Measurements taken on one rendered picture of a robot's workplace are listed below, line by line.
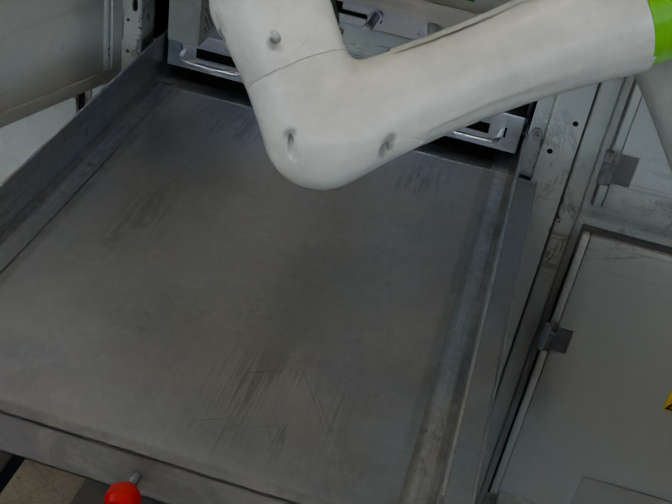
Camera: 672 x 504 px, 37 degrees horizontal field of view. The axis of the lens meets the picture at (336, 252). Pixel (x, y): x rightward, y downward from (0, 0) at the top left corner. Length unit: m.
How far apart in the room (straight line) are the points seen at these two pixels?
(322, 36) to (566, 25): 0.22
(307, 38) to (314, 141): 0.09
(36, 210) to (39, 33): 0.31
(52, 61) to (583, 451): 1.04
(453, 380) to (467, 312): 0.12
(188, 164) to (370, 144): 0.50
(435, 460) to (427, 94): 0.35
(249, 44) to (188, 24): 0.51
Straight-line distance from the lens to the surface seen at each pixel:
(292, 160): 0.89
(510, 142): 1.47
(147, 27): 1.54
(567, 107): 1.40
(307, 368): 1.06
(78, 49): 1.53
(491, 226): 1.33
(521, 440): 1.74
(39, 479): 2.06
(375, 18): 1.42
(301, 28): 0.90
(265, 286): 1.15
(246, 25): 0.90
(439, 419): 1.03
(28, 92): 1.49
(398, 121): 0.90
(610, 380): 1.63
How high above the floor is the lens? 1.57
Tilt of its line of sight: 36 degrees down
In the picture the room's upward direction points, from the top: 10 degrees clockwise
